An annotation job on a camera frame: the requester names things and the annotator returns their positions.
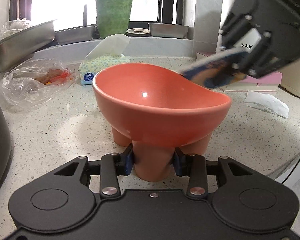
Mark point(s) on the steel tray right on sill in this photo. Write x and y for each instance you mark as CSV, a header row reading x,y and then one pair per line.
x,y
168,30

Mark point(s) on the large steel tray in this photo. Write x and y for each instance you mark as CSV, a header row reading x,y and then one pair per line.
x,y
15,48

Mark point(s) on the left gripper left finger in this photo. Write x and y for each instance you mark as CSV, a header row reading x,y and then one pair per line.
x,y
125,163

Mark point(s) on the orange footed ceramic bowl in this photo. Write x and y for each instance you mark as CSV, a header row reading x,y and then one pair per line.
x,y
157,110

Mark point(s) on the clear plastic bag with scraps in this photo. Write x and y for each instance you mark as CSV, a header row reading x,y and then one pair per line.
x,y
33,83

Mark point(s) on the green textured flower vase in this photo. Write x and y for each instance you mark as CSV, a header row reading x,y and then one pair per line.
x,y
112,16

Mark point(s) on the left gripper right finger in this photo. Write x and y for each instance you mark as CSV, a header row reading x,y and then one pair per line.
x,y
181,163

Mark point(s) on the round metal lid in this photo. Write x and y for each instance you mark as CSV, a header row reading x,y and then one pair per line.
x,y
138,32

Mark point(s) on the white electric kettle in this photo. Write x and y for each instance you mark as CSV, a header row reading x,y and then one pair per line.
x,y
227,12

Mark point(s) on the pink flat box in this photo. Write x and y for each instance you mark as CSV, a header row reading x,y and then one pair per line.
x,y
268,83

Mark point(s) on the patterned tissue pack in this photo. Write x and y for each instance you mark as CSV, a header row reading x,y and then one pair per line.
x,y
109,52

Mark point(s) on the crumpled white paper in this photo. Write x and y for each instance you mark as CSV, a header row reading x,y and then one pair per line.
x,y
267,103

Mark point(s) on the small steel tray on sill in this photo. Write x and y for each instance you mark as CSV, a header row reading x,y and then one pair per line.
x,y
74,35

